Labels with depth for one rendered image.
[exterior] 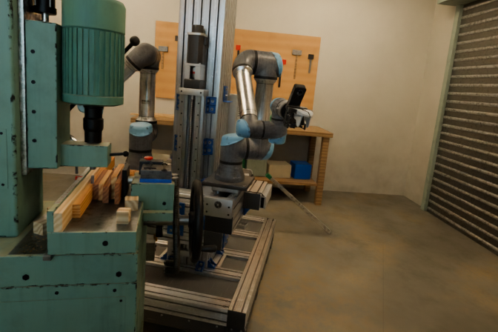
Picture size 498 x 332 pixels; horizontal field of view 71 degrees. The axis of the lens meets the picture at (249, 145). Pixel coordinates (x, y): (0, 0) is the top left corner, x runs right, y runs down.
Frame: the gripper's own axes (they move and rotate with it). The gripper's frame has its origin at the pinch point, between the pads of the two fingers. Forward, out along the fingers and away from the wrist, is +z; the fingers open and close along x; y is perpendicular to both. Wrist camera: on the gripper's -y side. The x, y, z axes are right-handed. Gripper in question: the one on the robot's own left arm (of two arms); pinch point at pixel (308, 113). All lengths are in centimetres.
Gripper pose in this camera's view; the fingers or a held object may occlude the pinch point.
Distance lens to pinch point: 122.2
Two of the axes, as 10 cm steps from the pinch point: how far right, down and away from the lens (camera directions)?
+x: -9.7, -0.9, -2.4
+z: 2.2, 2.5, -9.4
